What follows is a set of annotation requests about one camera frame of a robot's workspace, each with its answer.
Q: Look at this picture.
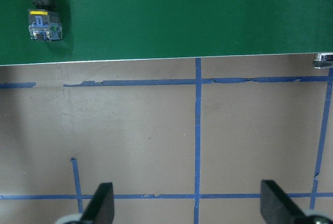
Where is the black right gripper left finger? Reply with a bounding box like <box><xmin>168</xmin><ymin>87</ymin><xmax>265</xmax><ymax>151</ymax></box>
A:
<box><xmin>80</xmin><ymin>182</ymin><xmax>114</xmax><ymax>224</ymax></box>

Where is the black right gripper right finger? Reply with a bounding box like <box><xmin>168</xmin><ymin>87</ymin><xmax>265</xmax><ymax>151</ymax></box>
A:
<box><xmin>260</xmin><ymin>180</ymin><xmax>307</xmax><ymax>224</ymax></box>

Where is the yellow push button switch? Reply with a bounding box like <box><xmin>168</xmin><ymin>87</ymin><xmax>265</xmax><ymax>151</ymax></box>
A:
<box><xmin>28</xmin><ymin>0</ymin><xmax>62</xmax><ymax>41</ymax></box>

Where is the green conveyor belt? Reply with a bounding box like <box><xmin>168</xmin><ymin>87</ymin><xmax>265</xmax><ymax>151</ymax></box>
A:
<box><xmin>1</xmin><ymin>0</ymin><xmax>332</xmax><ymax>65</ymax></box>

